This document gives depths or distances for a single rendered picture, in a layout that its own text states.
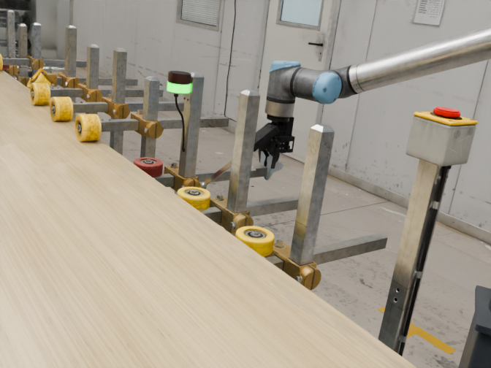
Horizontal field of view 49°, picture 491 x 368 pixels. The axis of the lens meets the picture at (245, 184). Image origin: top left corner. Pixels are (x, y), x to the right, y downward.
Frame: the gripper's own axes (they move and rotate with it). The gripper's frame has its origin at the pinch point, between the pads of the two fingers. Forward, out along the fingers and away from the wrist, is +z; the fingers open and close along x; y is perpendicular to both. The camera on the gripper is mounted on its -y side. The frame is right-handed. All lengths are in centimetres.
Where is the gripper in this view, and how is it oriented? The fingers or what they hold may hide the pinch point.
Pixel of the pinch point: (264, 176)
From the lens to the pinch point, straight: 174.8
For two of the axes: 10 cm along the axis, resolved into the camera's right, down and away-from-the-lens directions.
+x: -5.7, -3.3, 7.5
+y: 8.1, -1.0, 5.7
